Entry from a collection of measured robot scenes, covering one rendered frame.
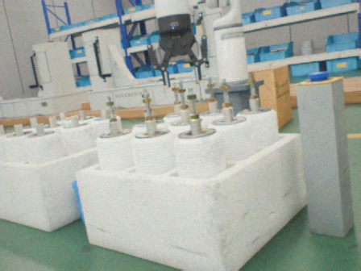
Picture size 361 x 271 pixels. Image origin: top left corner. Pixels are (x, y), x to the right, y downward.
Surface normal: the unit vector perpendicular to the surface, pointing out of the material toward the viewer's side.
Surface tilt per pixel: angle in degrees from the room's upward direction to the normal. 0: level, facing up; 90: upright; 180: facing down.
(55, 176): 90
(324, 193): 90
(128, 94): 90
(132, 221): 90
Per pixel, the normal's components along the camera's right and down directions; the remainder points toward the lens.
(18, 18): 0.84, -0.03
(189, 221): -0.62, 0.23
